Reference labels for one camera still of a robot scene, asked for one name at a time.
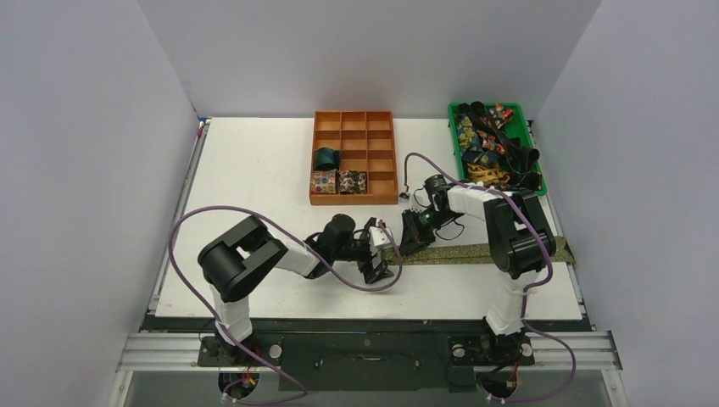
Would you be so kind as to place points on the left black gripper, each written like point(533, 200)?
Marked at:
point(370, 272)

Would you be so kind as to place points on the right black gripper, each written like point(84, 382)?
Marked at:
point(412, 231)

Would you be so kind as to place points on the olive floral patterned tie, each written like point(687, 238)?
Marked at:
point(476, 254)

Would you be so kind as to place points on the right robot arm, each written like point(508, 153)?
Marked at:
point(520, 244)

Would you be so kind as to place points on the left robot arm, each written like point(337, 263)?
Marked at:
point(235, 263)

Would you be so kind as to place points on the pile of patterned ties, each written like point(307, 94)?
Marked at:
point(494, 146)

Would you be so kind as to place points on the rolled black floral tie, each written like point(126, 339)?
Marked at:
point(352, 182)

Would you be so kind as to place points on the orange compartment tray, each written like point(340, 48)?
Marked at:
point(366, 139)

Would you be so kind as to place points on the rolled dotted colourful tie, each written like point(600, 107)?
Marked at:
point(323, 182)

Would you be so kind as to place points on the rolled dark green tie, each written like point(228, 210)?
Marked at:
point(325, 159)

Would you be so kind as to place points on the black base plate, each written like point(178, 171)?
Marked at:
point(366, 355)

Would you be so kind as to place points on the aluminium frame rail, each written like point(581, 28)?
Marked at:
point(162, 369)

